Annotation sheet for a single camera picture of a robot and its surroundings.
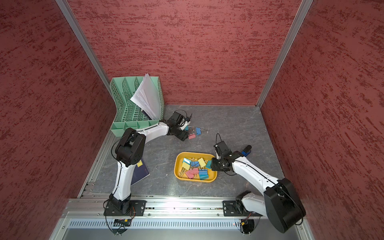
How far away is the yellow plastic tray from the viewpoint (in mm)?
826

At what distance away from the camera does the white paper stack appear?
3.01ft

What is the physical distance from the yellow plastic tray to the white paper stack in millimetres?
351
